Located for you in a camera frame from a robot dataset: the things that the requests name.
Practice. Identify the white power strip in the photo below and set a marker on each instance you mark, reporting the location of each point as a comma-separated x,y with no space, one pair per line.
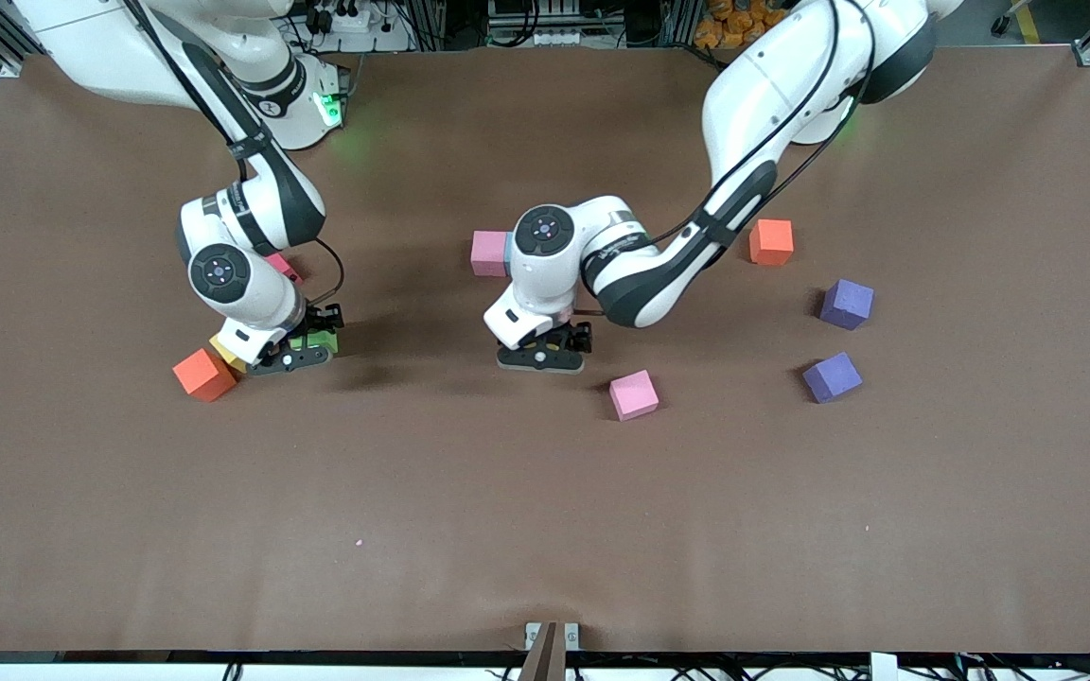
351,21

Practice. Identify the orange foam block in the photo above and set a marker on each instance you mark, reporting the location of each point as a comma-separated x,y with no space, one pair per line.
204,375
771,241

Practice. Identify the light blue foam block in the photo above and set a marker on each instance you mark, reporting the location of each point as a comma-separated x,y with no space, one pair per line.
508,253

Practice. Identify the small metal bracket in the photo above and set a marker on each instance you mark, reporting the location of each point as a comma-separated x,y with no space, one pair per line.
532,634

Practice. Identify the green foam block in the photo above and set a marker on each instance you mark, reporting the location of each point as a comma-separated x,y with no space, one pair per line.
323,342

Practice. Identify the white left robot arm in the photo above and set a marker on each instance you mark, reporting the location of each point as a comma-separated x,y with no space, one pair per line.
763,104

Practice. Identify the crimson foam block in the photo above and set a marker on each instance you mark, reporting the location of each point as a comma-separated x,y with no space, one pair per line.
285,268

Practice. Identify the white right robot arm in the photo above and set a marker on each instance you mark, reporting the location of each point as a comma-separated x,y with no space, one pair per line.
223,274

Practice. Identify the pink foam block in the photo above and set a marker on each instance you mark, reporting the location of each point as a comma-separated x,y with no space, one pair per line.
488,253
634,395

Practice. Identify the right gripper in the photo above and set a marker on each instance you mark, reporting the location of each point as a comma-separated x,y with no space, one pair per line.
322,319

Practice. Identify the purple foam block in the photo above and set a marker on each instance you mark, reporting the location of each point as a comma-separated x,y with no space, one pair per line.
847,304
832,377

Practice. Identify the yellow foam block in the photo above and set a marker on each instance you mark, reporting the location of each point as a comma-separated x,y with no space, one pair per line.
226,355

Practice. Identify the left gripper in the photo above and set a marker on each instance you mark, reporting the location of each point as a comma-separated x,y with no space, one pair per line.
575,334

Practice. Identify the orange snack bags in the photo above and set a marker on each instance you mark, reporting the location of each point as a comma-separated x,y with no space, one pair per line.
739,14

